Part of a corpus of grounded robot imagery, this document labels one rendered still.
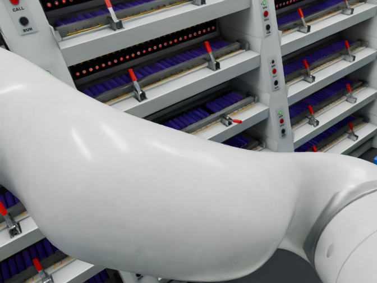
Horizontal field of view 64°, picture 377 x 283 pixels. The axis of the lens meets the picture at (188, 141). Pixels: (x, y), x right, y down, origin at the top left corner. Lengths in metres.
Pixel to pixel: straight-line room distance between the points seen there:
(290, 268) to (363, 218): 0.96
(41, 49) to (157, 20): 0.30
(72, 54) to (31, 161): 0.62
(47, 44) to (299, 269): 1.05
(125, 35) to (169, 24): 0.14
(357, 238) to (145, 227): 0.17
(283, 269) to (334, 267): 0.94
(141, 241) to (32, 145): 0.09
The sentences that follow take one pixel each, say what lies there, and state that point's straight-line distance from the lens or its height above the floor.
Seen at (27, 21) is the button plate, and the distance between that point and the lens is 0.79.
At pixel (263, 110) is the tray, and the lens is 1.13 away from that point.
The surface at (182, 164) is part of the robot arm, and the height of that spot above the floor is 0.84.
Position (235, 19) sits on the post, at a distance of 1.15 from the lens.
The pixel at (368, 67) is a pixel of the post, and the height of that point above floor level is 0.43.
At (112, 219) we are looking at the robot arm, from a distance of 0.17.
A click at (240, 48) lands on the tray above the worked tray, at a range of 1.13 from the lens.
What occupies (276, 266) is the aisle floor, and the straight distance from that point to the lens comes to 1.23.
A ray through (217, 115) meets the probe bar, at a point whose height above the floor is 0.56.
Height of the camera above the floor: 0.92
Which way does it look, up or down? 23 degrees down
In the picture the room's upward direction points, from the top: 16 degrees counter-clockwise
